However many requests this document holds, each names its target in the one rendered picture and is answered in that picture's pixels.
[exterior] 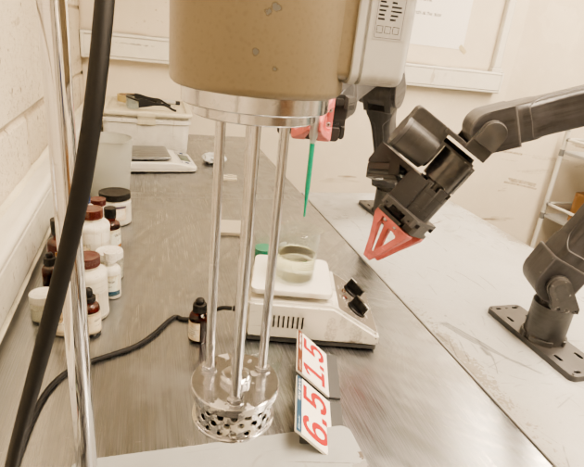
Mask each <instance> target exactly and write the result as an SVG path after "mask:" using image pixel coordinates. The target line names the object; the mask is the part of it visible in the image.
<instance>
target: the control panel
mask: <svg viewBox="0 0 584 467"><path fill-rule="evenodd" d="M333 277H334V283H335V288H336V296H337V302H338V306H339V308H340V309H341V310H343V311H344V312H346V313H347V314H348V315H350V316H351V317H353V318H354V319H356V320H357V321H359V322H361V323H363V324H364V325H366V326H367V327H369V328H370V329H372V330H374V331H375V332H377V331H376V328H375V322H374V319H373V315H372V312H371V310H369V311H368V312H367V313H366V314H365V316H364V318H361V317H359V316H357V315H356V314H355V313H354V312H352V310H351V309H350V308H349V306H348V303H349V302H350V301H351V300H352V299H353V298H354V297H352V296H351V295H350V294H348V293H347V291H346V290H345V288H344V285H345V284H347V282H346V281H344V280H343V279H341V278H340V277H338V276H337V275H335V274H334V273H333ZM342 289H344V290H345V291H346V293H345V292H343V291H342ZM343 295H345V296H346V297H347V298H344V297H343ZM361 299H362V300H363V301H364V303H365V304H366V305H367V307H368V308H369V309H370V307H369V303H368V300H367V297H366V295H365V294H362V296H361Z"/></svg>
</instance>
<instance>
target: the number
mask: <svg viewBox="0 0 584 467"><path fill-rule="evenodd" d="M326 427H328V417H327V402H326V400H325V399H324V398H323V397H321V396H320V395H319V394H318V393H317V392H316V391H314V390H313V389H312V388H311V387H310V386H309V385H307V384H306V383H305V382H304V381H303V380H302V431H301V432H303V433H304V434H305V435H306V436H308V437H309V438H310V439H311V440H312V441H314V442H315V443H316V444H317V445H318V446H320V447H321V448H322V449H324V450H325V451H326V452H327V453H328V446H327V430H326Z"/></svg>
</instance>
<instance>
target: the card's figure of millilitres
mask: <svg viewBox="0 0 584 467"><path fill-rule="evenodd" d="M302 371H303V372H304V373H305V374H306V375H307V376H308V377H310V378H311V379H312V381H313V382H314V383H315V384H317V385H318V386H319V387H321V388H322V389H323V390H324V391H325V392H326V384H325V369H324V353H323V352H322V351H321V350H320V349H319V348H318V347H317V346H315V345H314V344H313V343H312V341H311V340H309V339H308V338H307V337H306V336H305V335H304V334H302Z"/></svg>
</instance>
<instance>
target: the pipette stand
mask: <svg viewBox="0 0 584 467"><path fill-rule="evenodd" d="M223 180H224V181H236V182H237V178H236V175H233V174H228V175H225V174H224V175H223ZM240 226H241V221H232V220H222V222H221V235H233V236H240Z"/></svg>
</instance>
